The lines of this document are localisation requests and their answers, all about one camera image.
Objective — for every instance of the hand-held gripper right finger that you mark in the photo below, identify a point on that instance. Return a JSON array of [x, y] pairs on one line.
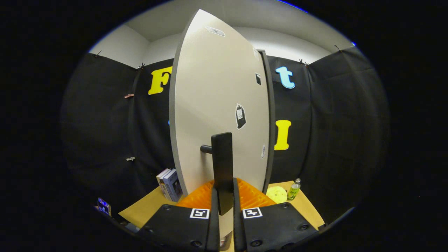
[[273, 224]]

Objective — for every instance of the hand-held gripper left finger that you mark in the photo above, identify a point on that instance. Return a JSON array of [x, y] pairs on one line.
[[182, 224]]

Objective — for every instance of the dark-framed shoe cabinet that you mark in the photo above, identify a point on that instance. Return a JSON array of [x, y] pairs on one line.
[[272, 122]]

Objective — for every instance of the yellow round pad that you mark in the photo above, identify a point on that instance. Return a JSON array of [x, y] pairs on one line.
[[276, 194]]

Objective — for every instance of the green drink bottle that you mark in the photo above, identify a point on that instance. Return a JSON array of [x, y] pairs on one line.
[[294, 190]]

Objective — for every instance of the blue book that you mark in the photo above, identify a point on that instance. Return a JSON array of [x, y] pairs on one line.
[[173, 185]]

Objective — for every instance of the smartphone with lit screen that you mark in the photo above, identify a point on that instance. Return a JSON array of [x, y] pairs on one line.
[[104, 206]]

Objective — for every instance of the black backdrop cloth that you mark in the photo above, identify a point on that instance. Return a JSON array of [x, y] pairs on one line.
[[98, 122]]

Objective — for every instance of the black binder clip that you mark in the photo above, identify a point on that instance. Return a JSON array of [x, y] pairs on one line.
[[337, 47], [141, 65], [302, 62]]

